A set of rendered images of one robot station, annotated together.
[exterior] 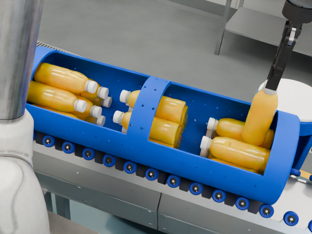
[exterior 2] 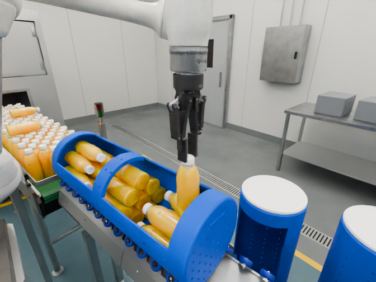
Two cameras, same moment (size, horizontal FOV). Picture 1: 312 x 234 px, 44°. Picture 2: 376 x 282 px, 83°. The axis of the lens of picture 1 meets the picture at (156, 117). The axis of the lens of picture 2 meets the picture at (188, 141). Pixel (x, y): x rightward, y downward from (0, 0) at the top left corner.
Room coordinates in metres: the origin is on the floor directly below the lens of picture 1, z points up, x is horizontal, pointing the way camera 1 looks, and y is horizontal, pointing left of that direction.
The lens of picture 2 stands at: (0.39, -0.54, 1.62)
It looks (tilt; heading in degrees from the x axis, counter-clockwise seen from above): 23 degrees down; 26
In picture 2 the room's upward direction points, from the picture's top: straight up
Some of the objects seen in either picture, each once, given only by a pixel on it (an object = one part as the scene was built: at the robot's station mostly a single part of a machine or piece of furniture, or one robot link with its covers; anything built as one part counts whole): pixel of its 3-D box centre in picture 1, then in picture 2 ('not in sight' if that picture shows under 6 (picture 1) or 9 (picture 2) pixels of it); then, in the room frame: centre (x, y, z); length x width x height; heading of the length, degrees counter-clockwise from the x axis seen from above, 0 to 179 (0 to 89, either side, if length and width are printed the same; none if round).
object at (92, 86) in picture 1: (92, 87); (100, 158); (1.01, 0.22, 1.16); 0.04 x 0.02 x 0.04; 166
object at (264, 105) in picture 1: (261, 114); (188, 188); (0.88, -0.30, 1.23); 0.07 x 0.07 x 0.19
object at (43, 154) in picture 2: not in sight; (47, 161); (1.04, 0.73, 0.99); 0.07 x 0.07 x 0.19
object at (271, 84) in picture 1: (274, 78); (182, 149); (0.86, -0.29, 1.37); 0.03 x 0.01 x 0.07; 76
